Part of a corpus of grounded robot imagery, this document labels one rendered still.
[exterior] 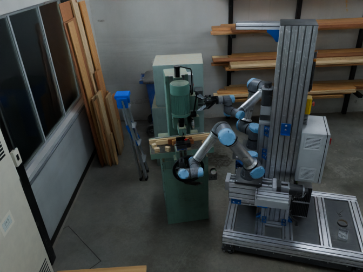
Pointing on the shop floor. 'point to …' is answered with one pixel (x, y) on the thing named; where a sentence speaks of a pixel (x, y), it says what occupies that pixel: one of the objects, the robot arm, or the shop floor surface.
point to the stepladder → (121, 100)
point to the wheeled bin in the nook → (149, 97)
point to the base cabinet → (185, 197)
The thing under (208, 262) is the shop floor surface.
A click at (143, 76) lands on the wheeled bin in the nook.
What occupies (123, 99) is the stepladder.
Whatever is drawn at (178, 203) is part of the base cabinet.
